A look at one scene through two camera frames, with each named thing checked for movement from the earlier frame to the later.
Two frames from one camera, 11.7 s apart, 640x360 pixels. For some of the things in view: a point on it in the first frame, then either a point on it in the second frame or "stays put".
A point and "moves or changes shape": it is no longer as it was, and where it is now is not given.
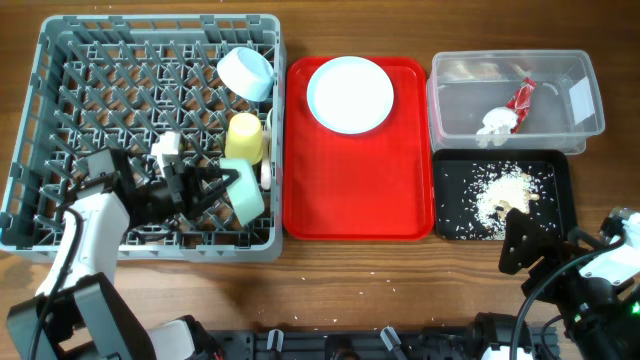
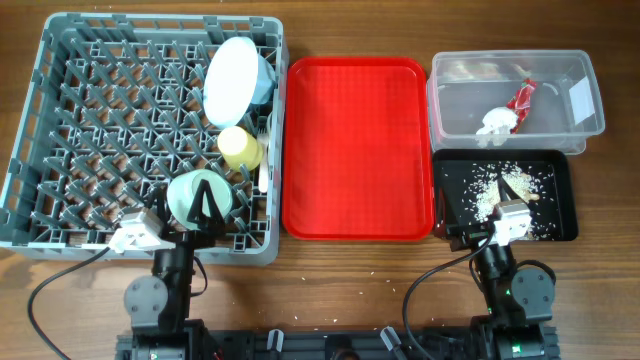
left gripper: (186, 200) to (204, 237)
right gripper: (539, 243) to (448, 226)
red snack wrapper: (522, 102) stays put
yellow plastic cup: (245, 138) moves or changes shape
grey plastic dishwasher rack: (180, 118) stays put
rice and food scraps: (477, 208) stays put
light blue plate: (350, 95) to (230, 81)
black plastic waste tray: (473, 191) stays put
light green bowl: (245, 192) moves or changes shape
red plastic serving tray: (377, 185) stays put
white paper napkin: (497, 125) stays put
